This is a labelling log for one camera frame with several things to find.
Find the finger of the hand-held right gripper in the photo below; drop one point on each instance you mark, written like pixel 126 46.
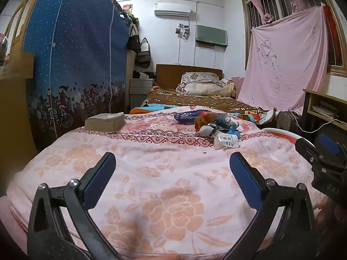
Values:
pixel 328 143
pixel 307 149

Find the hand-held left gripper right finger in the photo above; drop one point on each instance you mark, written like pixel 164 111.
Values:
pixel 245 180

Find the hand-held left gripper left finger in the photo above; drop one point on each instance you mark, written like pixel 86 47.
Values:
pixel 99 180

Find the red basin with white rim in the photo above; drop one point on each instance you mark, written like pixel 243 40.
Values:
pixel 291 138

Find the white printed packet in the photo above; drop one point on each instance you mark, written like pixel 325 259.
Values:
pixel 226 142

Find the small blue wrapper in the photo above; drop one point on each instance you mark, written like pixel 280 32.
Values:
pixel 233 133

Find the teal and white wrapper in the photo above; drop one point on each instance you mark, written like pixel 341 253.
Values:
pixel 227 122

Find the grey wrapper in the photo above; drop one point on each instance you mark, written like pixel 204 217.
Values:
pixel 207 131

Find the orange wrapper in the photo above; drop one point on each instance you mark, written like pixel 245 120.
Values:
pixel 204 120

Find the blue plastic packet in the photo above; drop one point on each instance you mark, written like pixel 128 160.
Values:
pixel 187 116

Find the person's right hand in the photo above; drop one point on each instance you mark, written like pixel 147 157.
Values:
pixel 324 214

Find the stack of papers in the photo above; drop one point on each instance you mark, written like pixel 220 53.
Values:
pixel 325 109

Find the black quilted suitcase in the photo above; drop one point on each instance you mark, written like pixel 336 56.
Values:
pixel 286 120

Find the wooden side shelf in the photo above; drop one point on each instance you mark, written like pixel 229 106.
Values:
pixel 325 94

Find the thick old book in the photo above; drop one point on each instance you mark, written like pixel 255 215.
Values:
pixel 104 123

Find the pink hanging sheet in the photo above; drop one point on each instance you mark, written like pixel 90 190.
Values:
pixel 287 59

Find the white nightstand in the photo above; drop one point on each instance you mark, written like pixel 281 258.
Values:
pixel 139 90

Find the cream folded quilt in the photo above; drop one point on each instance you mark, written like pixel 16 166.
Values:
pixel 206 89

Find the beige tall cabinet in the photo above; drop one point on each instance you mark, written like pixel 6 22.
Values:
pixel 130 81

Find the red hanging cloth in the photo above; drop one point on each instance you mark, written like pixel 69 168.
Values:
pixel 332 32

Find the floral pillow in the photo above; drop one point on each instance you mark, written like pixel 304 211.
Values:
pixel 199 77

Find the tissue box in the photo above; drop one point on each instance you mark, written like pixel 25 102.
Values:
pixel 145 75

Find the wooden shelf unit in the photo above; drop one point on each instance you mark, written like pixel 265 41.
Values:
pixel 16 100

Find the blue printed wardrobe cover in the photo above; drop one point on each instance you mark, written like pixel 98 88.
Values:
pixel 76 59

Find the grey tote bag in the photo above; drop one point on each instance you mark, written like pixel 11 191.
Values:
pixel 143 57

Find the black handbag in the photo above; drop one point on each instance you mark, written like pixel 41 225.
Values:
pixel 134 42

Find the dark cloth pile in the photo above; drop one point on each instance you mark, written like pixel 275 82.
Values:
pixel 130 17

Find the white air conditioner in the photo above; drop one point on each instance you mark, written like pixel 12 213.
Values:
pixel 172 8

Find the covered wall television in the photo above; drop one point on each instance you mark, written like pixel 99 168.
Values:
pixel 211 35

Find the wall poster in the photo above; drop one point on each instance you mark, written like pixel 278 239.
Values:
pixel 128 7

